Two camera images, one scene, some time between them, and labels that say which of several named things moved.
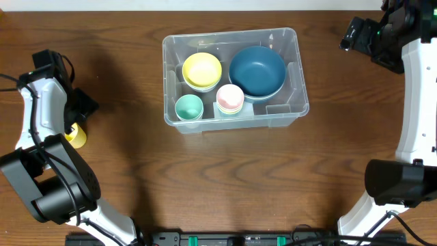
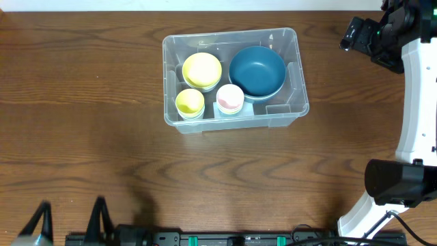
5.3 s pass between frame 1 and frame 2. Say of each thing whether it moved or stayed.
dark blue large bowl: stayed
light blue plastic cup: stayed
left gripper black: moved
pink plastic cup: stayed
